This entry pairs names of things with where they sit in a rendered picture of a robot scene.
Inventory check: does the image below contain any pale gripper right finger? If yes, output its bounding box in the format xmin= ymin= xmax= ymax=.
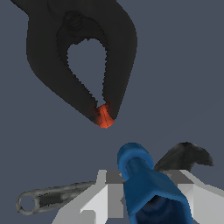
xmin=169 ymin=169 xmax=224 ymax=224

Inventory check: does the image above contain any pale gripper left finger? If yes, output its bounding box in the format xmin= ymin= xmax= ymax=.
xmin=52 ymin=169 xmax=126 ymax=224

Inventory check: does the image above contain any black curved tool head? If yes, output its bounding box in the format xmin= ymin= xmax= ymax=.
xmin=153 ymin=142 xmax=214 ymax=173

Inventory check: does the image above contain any grey metal wrench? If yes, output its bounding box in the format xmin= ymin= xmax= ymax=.
xmin=16 ymin=180 xmax=98 ymax=216

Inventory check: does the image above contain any blue plastic cup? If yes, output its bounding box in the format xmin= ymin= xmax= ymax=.
xmin=116 ymin=142 xmax=194 ymax=224

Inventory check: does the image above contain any black clamp with orange tips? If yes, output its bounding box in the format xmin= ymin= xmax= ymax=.
xmin=10 ymin=0 xmax=138 ymax=130

